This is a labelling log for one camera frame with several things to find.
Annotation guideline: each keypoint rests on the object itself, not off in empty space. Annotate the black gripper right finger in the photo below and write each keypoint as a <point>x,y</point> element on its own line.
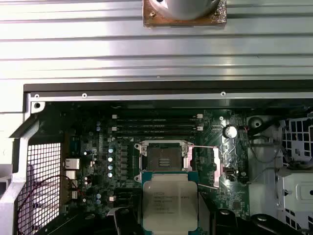
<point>227,225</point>

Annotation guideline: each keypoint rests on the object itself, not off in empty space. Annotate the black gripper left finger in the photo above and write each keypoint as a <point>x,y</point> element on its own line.
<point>127,222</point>

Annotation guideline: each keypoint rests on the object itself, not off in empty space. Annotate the silver CPU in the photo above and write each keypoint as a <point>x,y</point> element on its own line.
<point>168,203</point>

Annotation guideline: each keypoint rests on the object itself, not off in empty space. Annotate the CPU socket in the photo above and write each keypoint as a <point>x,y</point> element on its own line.
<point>162,156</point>

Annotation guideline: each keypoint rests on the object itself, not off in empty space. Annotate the black RAM slot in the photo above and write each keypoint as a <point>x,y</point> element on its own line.
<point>156,133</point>
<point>156,121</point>

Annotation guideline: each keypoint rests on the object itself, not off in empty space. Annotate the RAM slot with white clips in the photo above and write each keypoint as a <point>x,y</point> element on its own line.
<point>156,116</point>
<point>156,127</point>

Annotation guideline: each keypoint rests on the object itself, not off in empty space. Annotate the silver metal drive cage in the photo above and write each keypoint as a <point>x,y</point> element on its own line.
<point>259,176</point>

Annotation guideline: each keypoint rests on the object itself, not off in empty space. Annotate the green motherboard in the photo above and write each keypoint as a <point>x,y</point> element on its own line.
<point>207,137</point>

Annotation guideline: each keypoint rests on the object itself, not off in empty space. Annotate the round silver coin battery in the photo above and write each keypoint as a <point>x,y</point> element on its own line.
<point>230,131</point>

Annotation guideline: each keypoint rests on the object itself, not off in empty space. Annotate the black PC case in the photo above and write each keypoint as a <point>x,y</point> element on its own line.
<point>146,88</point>

